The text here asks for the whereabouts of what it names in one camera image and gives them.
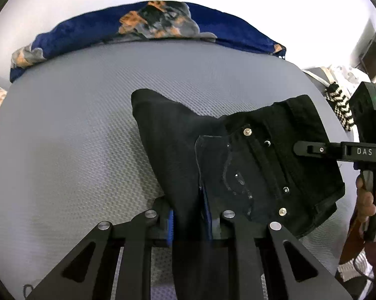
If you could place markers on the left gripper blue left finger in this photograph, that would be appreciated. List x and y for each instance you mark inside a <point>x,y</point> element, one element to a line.
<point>170,229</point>

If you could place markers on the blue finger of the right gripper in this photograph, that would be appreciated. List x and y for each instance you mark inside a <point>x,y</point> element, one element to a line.
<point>317,149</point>

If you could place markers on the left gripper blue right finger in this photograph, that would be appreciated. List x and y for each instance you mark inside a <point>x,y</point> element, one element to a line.
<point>207,220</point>

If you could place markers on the black denim pants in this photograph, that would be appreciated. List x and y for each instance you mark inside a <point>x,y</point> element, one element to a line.
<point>243,162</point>

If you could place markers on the person's right hand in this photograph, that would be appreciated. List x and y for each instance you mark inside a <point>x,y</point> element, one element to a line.
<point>364,203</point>

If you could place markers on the black white zigzag knit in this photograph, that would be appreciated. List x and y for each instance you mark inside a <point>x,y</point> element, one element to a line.
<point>339,103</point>

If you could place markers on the white dotted cloth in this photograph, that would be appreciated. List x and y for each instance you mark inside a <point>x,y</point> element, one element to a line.
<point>348,77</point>

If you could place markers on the grey mesh mattress pad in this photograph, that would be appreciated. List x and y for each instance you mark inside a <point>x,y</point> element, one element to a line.
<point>70,150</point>

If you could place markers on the blue floral blanket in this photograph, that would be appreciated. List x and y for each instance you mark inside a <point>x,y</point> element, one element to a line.
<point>144,21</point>

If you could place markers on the grey bag with strap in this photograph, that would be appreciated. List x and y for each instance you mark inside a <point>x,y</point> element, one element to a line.
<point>314,74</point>

